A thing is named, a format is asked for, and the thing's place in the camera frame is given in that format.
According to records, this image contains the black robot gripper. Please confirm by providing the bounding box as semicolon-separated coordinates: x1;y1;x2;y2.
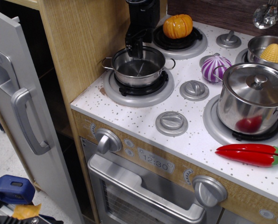
125;0;160;59

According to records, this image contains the small steel two-handled pan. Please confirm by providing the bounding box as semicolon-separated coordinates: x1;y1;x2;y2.
101;46;176;87

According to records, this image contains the front left stove burner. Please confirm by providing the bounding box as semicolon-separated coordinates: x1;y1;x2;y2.
103;71;174;108

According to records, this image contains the stove burner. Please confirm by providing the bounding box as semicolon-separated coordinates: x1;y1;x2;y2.
146;25;207;60
103;71;174;108
203;95;278;147

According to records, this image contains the back left stove burner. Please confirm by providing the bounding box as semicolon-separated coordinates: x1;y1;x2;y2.
146;25;207;60

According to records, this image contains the front right stove burner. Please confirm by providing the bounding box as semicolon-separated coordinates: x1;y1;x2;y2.
203;95;278;147

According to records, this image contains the orange toy pumpkin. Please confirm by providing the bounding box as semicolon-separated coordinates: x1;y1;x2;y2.
163;14;193;39

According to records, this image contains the grey stovetop knob middle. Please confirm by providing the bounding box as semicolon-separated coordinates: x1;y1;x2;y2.
179;80;209;101

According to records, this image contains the grey stovetop knob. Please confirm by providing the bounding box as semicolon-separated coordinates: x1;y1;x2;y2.
155;111;188;137
216;31;242;49
179;80;209;101

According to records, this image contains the purple striped toy onion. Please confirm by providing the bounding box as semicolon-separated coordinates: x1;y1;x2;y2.
201;53;232;83

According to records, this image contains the grey stovetop knob front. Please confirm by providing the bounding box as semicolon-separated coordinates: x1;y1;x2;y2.
155;111;188;137

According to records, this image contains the grey stovetop knob back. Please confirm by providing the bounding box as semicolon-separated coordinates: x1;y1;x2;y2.
216;31;242;49

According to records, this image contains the left oven dial knob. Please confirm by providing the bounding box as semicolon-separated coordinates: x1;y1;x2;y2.
95;128;122;154

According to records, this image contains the oven dial knob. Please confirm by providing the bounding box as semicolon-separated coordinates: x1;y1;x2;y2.
192;175;228;208
95;128;122;154

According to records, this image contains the oven clock display panel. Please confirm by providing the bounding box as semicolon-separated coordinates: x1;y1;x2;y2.
137;147;175;174

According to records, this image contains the steel pot lid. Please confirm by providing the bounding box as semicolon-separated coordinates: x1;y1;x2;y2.
223;63;278;107

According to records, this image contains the large steel pot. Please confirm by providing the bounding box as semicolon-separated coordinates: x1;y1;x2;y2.
212;63;278;136

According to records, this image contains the grey fridge door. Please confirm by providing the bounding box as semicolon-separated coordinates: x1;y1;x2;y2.
0;14;84;224

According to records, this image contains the hanging metal ladle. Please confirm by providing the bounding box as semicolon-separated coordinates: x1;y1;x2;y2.
252;0;278;29

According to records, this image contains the steel bowl back right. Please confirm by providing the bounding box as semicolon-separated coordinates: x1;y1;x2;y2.
247;35;278;70

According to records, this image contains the yellow toy corn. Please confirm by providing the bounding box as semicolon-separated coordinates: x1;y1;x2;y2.
260;43;278;63

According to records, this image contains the silver oven door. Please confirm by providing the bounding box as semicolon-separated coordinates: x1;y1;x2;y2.
81;138;223;224

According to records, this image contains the red toy chili pepper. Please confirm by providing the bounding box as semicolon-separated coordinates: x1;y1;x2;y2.
215;143;278;168

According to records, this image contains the right oven dial knob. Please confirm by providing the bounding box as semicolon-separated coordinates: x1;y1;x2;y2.
192;175;228;208

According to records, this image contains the blue clamp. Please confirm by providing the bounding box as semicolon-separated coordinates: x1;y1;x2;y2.
0;175;35;204

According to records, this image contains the yellow tape piece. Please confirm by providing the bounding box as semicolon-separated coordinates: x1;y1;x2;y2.
12;204;42;220

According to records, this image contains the grey fridge door handle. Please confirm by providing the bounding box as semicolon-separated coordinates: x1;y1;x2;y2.
10;88;50;155

